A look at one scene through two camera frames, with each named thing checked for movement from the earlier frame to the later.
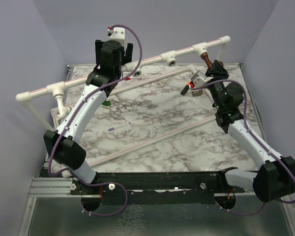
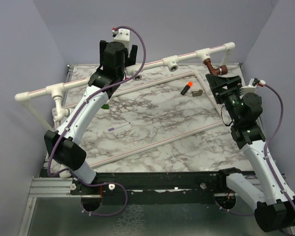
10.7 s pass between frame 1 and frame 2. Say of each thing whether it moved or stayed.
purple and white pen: stayed
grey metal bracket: stayed
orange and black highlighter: stayed
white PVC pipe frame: moved
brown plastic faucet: moved
